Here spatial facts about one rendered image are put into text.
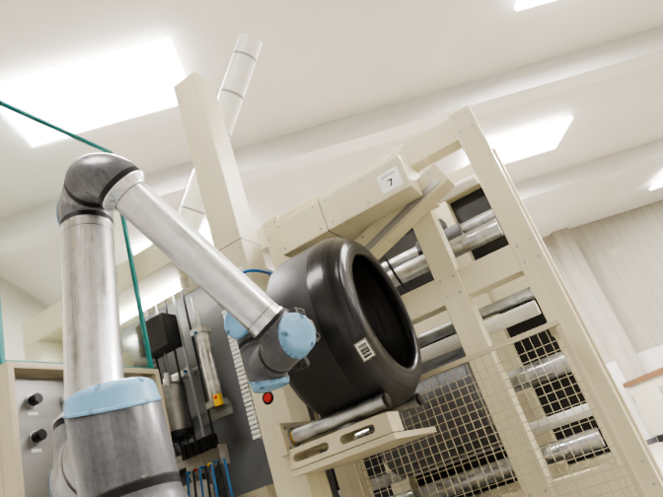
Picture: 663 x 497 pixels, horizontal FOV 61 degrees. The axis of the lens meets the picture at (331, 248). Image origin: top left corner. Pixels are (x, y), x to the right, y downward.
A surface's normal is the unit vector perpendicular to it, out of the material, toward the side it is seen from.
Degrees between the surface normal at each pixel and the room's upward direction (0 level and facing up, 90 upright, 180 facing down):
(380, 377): 127
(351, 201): 90
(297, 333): 91
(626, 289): 90
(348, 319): 100
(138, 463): 87
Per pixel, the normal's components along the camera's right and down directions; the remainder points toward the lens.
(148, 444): 0.70, -0.53
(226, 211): -0.47, -0.22
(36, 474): 0.83, -0.44
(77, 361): -0.22, -0.44
